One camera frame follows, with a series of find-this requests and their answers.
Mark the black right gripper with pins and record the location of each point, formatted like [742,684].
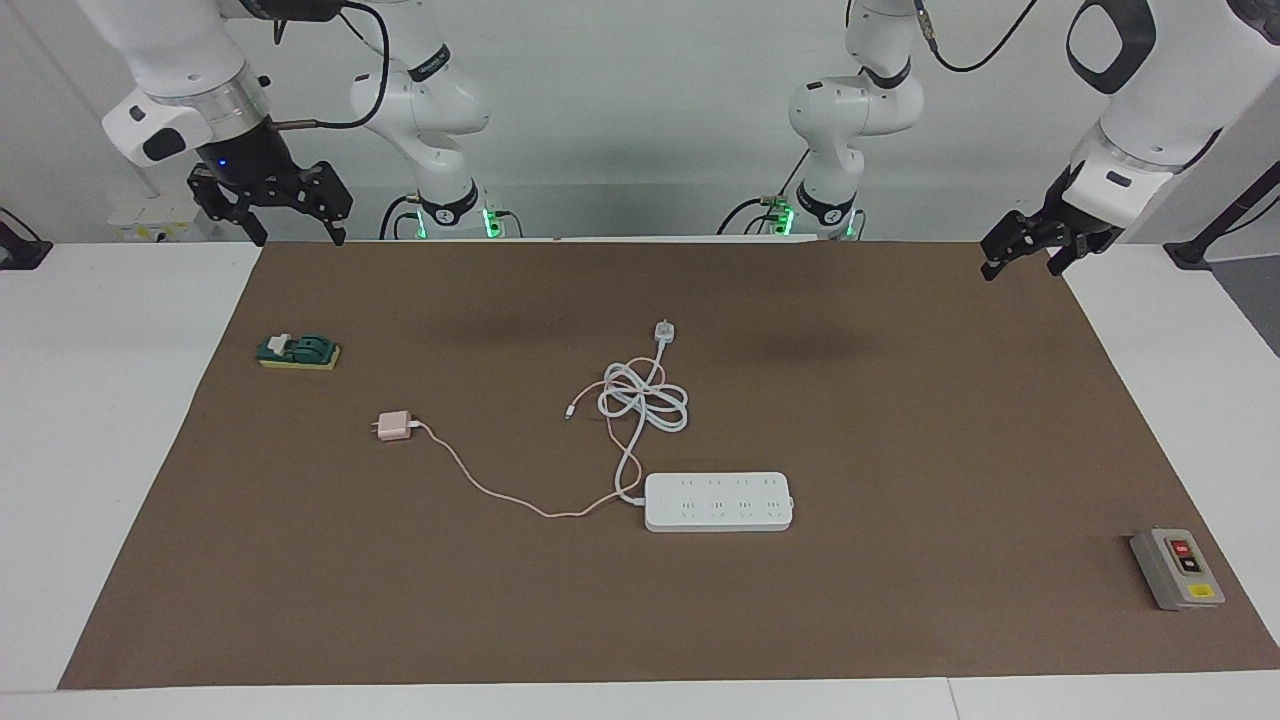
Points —
[255,165]

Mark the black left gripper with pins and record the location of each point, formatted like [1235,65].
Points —
[1080,210]

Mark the pink charger block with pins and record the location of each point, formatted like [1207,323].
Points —
[393,426]

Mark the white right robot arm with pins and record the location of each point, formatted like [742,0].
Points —
[430,100]

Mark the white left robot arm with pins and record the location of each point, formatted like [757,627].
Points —
[850,110]

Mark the white power strip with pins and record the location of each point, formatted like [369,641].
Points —
[718,502]

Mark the green circuit board module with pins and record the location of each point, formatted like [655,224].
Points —
[300,352]

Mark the brown table mat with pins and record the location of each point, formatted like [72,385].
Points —
[900,600]

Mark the white wall outlet box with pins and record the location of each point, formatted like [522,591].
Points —
[150,225]

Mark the black stand bracket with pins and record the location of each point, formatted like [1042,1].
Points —
[1190,252]

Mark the black clamp mount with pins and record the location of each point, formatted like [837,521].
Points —
[20,250]

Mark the grey on-off switch box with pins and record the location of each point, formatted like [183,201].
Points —
[1178,568]

